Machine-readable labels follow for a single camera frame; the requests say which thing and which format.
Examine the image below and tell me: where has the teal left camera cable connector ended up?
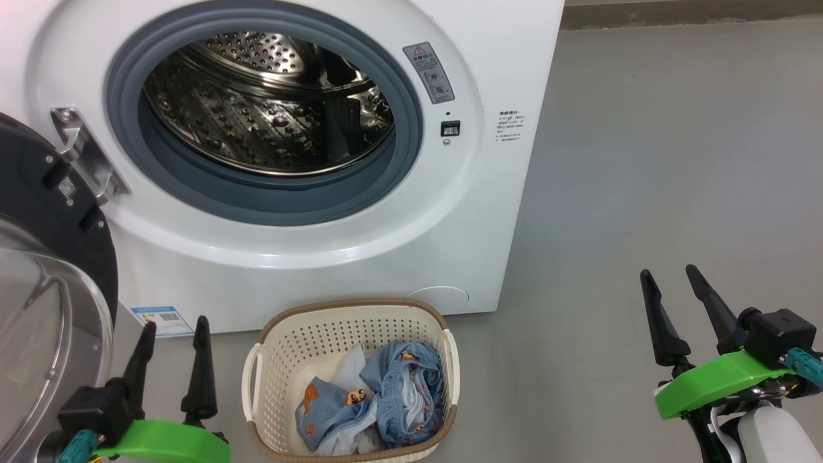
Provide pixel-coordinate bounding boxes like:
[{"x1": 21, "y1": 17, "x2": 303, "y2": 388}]
[{"x1": 57, "y1": 430, "x2": 98, "y2": 463}]

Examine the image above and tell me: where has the white garment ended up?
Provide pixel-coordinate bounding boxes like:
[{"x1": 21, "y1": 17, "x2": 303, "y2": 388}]
[{"x1": 331, "y1": 344, "x2": 368, "y2": 394}]

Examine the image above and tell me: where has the grey warning sticker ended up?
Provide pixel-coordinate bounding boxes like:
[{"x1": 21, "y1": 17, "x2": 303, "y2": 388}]
[{"x1": 403, "y1": 42, "x2": 455, "y2": 105}]

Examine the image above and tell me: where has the teal camera cable connector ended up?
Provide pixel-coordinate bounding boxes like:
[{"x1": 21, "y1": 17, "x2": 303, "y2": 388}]
[
  {"x1": 786, "y1": 347, "x2": 823, "y2": 388},
  {"x1": 57, "y1": 430, "x2": 98, "y2": 463}
]

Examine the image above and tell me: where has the white front-load washing machine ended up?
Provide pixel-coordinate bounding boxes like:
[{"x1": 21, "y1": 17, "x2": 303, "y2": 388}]
[{"x1": 0, "y1": 0, "x2": 566, "y2": 336}]

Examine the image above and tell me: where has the blue energy label sticker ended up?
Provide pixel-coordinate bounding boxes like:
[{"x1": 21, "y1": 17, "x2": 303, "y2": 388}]
[{"x1": 131, "y1": 305, "x2": 195, "y2": 338}]

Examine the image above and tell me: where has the teal right camera cable connector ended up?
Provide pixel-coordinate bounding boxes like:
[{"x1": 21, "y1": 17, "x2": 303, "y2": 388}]
[{"x1": 786, "y1": 347, "x2": 823, "y2": 388}]

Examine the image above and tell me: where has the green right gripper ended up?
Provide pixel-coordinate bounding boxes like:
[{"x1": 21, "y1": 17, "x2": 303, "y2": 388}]
[{"x1": 640, "y1": 264, "x2": 804, "y2": 420}]

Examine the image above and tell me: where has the cream basket with brown rim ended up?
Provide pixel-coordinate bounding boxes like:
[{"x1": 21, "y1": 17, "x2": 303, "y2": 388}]
[{"x1": 242, "y1": 298, "x2": 460, "y2": 463}]

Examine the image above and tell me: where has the steel perforated washer drum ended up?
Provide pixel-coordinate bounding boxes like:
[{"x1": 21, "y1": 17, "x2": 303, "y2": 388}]
[{"x1": 143, "y1": 31, "x2": 395, "y2": 177}]

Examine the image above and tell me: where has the blue garment with orange print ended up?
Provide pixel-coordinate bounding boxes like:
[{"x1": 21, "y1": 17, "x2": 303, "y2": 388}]
[{"x1": 294, "y1": 341, "x2": 446, "y2": 454}]

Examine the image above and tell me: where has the silver metal door hinge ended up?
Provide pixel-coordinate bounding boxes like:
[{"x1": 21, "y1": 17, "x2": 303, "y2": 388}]
[{"x1": 51, "y1": 107, "x2": 131, "y2": 206}]

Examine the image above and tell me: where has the grey rubber door gasket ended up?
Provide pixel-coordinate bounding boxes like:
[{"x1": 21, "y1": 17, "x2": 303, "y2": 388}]
[{"x1": 105, "y1": 6, "x2": 424, "y2": 227}]

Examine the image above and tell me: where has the round white filter cover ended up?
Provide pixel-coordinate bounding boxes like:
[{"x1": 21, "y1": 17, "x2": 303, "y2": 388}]
[{"x1": 406, "y1": 286, "x2": 470, "y2": 316}]

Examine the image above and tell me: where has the black round glass washer door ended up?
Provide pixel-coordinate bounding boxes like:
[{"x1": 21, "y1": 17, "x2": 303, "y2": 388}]
[{"x1": 0, "y1": 113, "x2": 120, "y2": 463}]

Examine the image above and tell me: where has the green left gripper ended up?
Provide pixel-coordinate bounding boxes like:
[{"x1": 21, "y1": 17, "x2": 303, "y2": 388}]
[{"x1": 93, "y1": 315, "x2": 231, "y2": 463}]

